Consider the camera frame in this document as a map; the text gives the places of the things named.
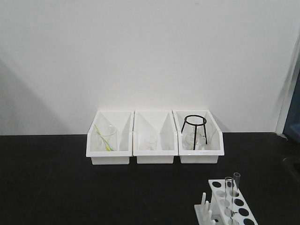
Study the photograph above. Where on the clear test tube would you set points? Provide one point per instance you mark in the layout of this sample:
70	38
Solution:
235	184
229	199

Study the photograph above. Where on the white test tube rack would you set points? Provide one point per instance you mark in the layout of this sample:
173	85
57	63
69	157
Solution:
212	212

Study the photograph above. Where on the small glass beaker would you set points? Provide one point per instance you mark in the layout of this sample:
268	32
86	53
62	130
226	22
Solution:
150	142

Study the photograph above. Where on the middle white storage bin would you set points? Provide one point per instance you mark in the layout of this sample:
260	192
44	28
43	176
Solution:
161	125

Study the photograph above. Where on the white storage bin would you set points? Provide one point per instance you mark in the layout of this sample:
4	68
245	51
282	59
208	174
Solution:
213	132
123	121
161	125

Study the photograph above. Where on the clear glassware under tripod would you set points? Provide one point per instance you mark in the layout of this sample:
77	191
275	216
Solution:
198	142

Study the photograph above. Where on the left white storage bin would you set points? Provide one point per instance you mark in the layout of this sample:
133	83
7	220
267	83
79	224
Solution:
123	121

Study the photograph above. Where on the glass beaker with sticks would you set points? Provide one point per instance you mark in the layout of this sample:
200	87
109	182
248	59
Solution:
110	134

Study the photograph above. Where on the yellow green stirring stick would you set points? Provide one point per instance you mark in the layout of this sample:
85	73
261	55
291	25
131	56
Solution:
108	147

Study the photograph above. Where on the right white storage bin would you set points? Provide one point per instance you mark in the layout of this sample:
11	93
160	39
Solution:
213	132

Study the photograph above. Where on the black wire tripod stand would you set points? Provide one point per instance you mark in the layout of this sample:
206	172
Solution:
196	121

